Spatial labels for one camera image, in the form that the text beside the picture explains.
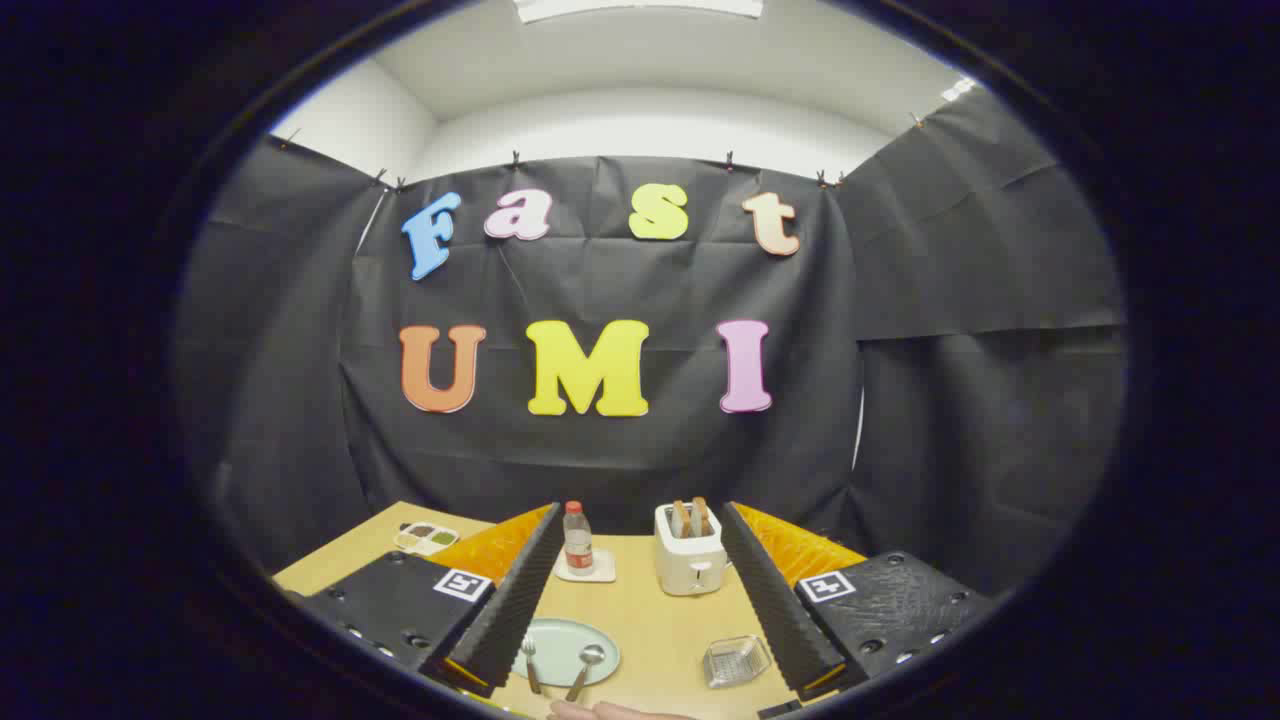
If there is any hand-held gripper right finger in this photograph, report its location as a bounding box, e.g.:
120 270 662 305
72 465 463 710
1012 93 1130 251
720 501 1001 701

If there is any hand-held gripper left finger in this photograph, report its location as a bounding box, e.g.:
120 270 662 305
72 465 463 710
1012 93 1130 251
285 503 566 699

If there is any wooden handled metal spoon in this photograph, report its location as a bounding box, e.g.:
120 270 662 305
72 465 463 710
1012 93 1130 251
565 644 607 703

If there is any pale green round plate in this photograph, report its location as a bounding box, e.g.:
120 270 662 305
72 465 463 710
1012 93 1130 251
512 617 621 688

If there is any clear water bottle red cap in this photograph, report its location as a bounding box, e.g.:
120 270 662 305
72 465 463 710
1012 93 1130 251
562 501 594 576

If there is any white square coaster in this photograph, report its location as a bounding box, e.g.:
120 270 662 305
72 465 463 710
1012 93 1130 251
553 548 617 584

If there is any cream white toaster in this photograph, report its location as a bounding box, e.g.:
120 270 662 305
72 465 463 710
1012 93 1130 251
654 503 728 597

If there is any white divided sauce dish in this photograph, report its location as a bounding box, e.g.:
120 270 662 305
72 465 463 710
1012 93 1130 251
393 521 461 557

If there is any long ceiling light panel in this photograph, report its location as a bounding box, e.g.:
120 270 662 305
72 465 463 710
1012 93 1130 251
515 0 763 23

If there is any metal wire drainer basket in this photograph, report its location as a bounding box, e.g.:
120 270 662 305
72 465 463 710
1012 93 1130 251
702 635 773 690

